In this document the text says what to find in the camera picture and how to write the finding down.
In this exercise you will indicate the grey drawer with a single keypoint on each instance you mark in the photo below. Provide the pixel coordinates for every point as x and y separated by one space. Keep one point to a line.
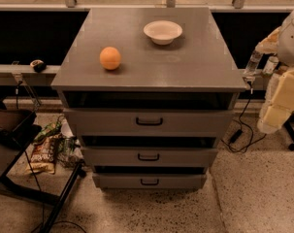
138 181
149 157
110 122

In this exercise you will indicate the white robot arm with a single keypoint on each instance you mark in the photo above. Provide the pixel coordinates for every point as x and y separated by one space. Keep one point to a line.
279 97

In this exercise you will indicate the grey drawer cabinet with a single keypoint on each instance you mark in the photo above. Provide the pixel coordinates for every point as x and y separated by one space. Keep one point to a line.
195 72

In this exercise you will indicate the grey top drawer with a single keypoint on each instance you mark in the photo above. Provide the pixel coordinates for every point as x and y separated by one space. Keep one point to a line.
110 122

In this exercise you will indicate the grey bottom drawer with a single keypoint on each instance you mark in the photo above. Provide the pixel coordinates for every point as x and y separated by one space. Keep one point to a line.
138 181

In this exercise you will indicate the orange ball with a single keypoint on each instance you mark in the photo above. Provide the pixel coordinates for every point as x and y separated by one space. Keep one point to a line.
110 58

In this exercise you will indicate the white bowl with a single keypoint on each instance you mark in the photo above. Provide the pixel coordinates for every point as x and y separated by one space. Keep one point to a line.
162 32

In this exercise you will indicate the green snack bag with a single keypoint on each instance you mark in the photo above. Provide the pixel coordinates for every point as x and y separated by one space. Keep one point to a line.
50 130

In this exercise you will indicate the clear water bottle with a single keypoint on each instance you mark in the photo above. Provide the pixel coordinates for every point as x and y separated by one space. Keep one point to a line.
253 63

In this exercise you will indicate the brown chip bag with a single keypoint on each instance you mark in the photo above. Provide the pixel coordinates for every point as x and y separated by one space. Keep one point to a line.
43 156

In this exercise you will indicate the black tape measure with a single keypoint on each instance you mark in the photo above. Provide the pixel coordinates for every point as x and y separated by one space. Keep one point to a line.
38 65

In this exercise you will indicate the small glass bottle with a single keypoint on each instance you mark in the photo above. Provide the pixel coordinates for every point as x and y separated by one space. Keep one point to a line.
270 66

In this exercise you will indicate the black cart stand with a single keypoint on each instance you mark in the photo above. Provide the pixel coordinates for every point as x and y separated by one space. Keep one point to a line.
9 155

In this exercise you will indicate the grey side rail shelf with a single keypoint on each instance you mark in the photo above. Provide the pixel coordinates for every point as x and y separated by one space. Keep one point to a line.
11 74

